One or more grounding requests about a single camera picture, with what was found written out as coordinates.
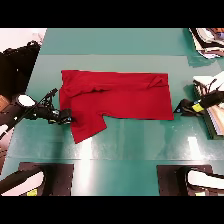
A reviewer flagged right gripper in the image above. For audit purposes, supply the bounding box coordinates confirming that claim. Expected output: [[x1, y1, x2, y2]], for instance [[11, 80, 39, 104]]
[[182, 99, 206, 117]]

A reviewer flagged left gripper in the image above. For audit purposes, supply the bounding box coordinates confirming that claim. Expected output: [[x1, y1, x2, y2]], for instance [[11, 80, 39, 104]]
[[49, 107, 74, 126]]

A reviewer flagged red T-shirt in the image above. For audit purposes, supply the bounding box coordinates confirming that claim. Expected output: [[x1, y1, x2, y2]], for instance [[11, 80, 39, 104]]
[[58, 69, 175, 145]]

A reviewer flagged black garment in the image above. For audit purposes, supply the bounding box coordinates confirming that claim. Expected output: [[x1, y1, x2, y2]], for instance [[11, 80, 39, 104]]
[[0, 40, 42, 102]]

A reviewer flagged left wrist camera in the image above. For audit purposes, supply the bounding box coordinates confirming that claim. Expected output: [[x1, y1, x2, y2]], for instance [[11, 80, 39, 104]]
[[39, 87, 60, 108]]

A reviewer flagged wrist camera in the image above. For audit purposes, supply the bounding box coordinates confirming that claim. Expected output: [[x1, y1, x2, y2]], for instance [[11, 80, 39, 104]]
[[39, 87, 60, 108], [192, 79, 218, 98]]

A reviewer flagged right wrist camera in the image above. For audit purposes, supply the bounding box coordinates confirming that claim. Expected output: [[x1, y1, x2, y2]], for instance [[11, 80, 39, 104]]
[[192, 79, 218, 98]]

